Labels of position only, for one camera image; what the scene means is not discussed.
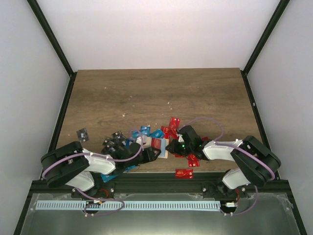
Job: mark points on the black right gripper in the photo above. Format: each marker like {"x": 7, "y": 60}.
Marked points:
{"x": 174, "y": 149}

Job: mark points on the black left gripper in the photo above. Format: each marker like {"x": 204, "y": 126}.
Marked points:
{"x": 150, "y": 156}

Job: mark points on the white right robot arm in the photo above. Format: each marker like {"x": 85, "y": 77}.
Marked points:
{"x": 256, "y": 163}

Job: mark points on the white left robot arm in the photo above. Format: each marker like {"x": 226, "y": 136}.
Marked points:
{"x": 74, "y": 166}

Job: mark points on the red card right of holder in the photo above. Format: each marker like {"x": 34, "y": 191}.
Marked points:
{"x": 193, "y": 163}

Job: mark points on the red VIP card long diagonal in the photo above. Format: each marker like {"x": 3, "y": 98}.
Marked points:
{"x": 169, "y": 133}

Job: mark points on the blue VIP card right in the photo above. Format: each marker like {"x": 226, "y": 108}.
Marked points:
{"x": 157, "y": 134}

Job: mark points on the blue vip card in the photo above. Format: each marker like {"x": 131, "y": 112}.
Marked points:
{"x": 157, "y": 134}
{"x": 136, "y": 134}

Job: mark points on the red VIP card top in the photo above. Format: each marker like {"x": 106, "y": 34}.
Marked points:
{"x": 174, "y": 123}

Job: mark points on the blue VIP card centre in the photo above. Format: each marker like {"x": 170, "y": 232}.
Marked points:
{"x": 136, "y": 134}

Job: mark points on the blue card top with chip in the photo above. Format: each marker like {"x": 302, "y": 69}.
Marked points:
{"x": 145, "y": 130}

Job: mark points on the black card top of pile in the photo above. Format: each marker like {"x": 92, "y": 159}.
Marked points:
{"x": 118, "y": 135}

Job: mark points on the black card middle of pile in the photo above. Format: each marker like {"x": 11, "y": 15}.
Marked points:
{"x": 110, "y": 142}

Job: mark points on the lone black VIP card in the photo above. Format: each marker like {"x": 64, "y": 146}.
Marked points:
{"x": 82, "y": 135}

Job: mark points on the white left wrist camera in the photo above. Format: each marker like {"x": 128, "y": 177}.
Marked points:
{"x": 142, "y": 140}

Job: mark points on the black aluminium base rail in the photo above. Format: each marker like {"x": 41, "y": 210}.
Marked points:
{"x": 208, "y": 184}

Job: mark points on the blue card near rail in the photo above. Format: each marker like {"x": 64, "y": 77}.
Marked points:
{"x": 107, "y": 178}

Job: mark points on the light blue slotted cable duct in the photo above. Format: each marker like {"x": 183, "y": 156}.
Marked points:
{"x": 131, "y": 205}

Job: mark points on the black frame post right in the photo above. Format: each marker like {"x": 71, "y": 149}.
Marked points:
{"x": 280, "y": 8}

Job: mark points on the black frame post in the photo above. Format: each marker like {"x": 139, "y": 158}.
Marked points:
{"x": 35, "y": 7}
{"x": 280, "y": 8}

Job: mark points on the black frame post left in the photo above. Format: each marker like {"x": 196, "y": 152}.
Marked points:
{"x": 35, "y": 7}

